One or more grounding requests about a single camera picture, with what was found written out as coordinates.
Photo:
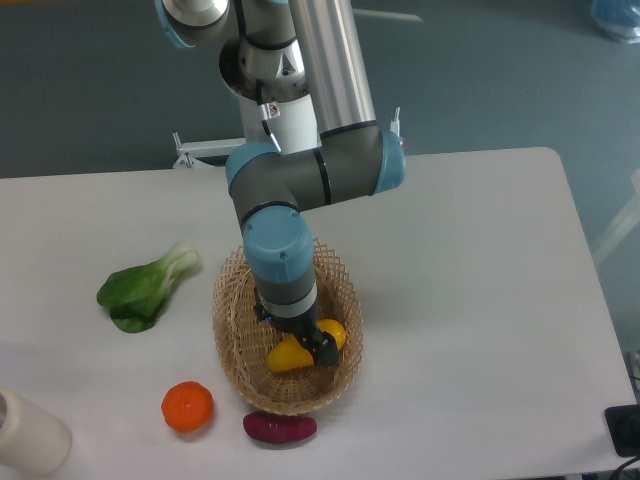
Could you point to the cream white bottle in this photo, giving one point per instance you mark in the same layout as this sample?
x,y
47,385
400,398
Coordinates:
x,y
33,441

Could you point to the woven wicker basket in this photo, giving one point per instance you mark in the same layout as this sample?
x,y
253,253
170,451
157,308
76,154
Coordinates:
x,y
243,342

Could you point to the orange pumpkin toy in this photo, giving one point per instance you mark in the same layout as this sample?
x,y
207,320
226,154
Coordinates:
x,y
187,406

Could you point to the black device at table edge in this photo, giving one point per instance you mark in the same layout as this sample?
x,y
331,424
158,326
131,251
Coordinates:
x,y
623,426

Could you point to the green bok choy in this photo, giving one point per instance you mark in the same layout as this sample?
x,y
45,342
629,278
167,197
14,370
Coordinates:
x,y
136,296

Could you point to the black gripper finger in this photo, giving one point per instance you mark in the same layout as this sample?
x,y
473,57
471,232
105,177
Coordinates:
x,y
261,312
322,347

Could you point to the yellow mango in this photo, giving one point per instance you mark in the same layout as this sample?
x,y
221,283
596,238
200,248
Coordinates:
x,y
289,355

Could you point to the purple sweet potato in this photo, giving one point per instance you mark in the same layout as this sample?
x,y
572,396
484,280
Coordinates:
x,y
276,429

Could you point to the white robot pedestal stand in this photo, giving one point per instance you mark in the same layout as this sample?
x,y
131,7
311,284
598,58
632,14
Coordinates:
x,y
290,96

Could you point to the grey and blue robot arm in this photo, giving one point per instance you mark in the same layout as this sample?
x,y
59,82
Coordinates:
x,y
271,190

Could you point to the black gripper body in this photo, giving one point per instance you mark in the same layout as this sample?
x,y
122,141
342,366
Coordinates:
x,y
303,325

